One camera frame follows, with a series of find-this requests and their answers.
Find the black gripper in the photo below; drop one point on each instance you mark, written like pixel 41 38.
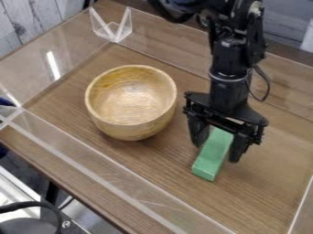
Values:
pixel 224 108

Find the green rectangular block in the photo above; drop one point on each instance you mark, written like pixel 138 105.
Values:
pixel 209 160

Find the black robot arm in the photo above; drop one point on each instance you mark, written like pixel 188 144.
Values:
pixel 237 47

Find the brown wooden bowl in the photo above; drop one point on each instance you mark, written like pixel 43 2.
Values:
pixel 132 101

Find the black table leg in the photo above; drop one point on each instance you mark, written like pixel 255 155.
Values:
pixel 53 193

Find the clear acrylic enclosure wall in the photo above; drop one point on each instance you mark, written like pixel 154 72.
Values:
pixel 138 183

